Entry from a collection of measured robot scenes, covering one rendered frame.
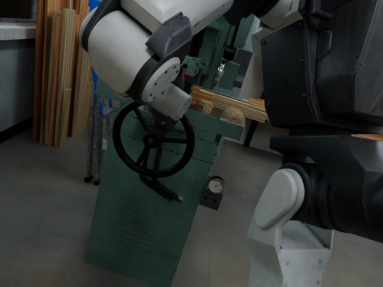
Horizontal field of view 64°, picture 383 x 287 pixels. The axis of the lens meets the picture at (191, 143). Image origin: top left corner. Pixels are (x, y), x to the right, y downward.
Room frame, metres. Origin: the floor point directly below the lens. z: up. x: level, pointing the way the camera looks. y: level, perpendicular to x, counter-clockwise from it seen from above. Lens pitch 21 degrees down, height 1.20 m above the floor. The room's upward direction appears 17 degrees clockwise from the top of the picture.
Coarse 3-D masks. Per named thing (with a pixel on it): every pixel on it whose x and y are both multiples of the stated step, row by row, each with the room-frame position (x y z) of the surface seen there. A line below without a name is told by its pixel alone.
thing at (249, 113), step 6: (216, 102) 1.27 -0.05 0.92; (222, 102) 1.27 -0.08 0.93; (228, 102) 1.27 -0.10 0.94; (222, 108) 1.27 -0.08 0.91; (240, 108) 1.27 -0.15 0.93; (246, 108) 1.26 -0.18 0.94; (246, 114) 1.26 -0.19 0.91; (252, 114) 1.26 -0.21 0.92; (258, 114) 1.26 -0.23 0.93; (264, 114) 1.26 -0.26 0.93; (258, 120) 1.26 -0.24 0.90; (264, 120) 1.26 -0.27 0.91
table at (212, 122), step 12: (96, 84) 1.15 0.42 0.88; (108, 96) 1.15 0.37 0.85; (192, 108) 1.15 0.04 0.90; (216, 108) 1.26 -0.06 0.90; (192, 120) 1.12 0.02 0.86; (204, 120) 1.12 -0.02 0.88; (216, 120) 1.12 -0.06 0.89; (216, 132) 1.12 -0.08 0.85; (228, 132) 1.11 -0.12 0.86; (240, 132) 1.11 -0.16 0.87
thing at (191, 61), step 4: (188, 56) 1.26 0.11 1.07; (192, 56) 1.31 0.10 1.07; (184, 60) 1.25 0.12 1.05; (188, 60) 1.25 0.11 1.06; (192, 60) 1.24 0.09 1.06; (196, 60) 1.24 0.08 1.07; (200, 60) 1.33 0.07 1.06; (188, 64) 1.25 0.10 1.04; (192, 64) 1.24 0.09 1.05; (196, 64) 1.25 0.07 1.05; (184, 68) 1.25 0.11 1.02; (188, 68) 1.24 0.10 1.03; (192, 68) 1.24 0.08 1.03; (196, 68) 1.28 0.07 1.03; (184, 72) 1.25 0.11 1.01; (188, 72) 1.24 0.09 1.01; (192, 72) 1.24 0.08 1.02; (196, 72) 1.31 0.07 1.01; (192, 76) 1.24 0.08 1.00
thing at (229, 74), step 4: (224, 60) 1.44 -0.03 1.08; (228, 64) 1.43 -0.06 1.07; (232, 64) 1.43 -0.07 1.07; (236, 64) 1.43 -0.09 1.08; (224, 68) 1.43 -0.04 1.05; (228, 68) 1.43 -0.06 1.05; (232, 68) 1.43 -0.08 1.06; (236, 68) 1.43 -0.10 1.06; (224, 72) 1.43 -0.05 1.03; (228, 72) 1.43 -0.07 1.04; (232, 72) 1.43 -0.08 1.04; (236, 72) 1.43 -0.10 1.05; (224, 76) 1.43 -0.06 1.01; (228, 76) 1.43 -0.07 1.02; (232, 76) 1.43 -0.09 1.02; (236, 76) 1.44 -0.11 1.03; (220, 80) 1.43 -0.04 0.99; (224, 80) 1.43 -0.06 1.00; (228, 80) 1.43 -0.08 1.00; (232, 80) 1.43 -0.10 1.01; (220, 84) 1.43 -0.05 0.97; (224, 84) 1.43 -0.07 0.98; (228, 84) 1.43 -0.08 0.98; (232, 84) 1.43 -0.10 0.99; (224, 88) 1.43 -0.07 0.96; (228, 88) 1.43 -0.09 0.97; (232, 88) 1.44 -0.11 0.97
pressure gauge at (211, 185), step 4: (216, 176) 1.07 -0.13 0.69; (212, 180) 1.05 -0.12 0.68; (216, 180) 1.05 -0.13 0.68; (220, 180) 1.05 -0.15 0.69; (208, 184) 1.05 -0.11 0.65; (212, 184) 1.05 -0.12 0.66; (216, 184) 1.05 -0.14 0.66; (224, 184) 1.06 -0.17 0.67; (212, 188) 1.05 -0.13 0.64; (216, 188) 1.05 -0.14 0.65; (220, 188) 1.05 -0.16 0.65; (212, 192) 1.07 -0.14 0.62; (216, 192) 1.05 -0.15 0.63
